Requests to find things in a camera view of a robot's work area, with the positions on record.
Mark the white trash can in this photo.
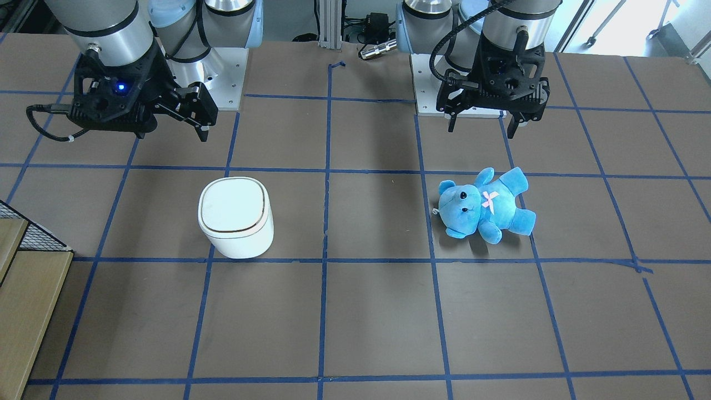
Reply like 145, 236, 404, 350
197, 177, 274, 260

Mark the blue teddy bear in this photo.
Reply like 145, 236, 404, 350
432, 167, 537, 244

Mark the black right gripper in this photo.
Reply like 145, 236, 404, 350
67, 40, 219, 142

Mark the aluminium profile post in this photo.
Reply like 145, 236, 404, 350
316, 0, 343, 51

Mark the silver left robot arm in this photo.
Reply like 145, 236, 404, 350
395, 1, 561, 138

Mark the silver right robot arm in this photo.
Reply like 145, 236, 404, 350
26, 1, 264, 142

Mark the silver cylindrical connector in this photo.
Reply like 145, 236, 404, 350
358, 39, 398, 61

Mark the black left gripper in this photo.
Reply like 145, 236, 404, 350
435, 34, 550, 139

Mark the black power adapter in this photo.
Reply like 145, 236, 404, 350
364, 12, 389, 36

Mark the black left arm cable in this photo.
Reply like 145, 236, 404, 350
429, 0, 520, 84

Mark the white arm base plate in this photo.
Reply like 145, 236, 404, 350
168, 48, 249, 111
410, 53, 503, 118

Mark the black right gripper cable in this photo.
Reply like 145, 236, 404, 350
26, 104, 89, 142

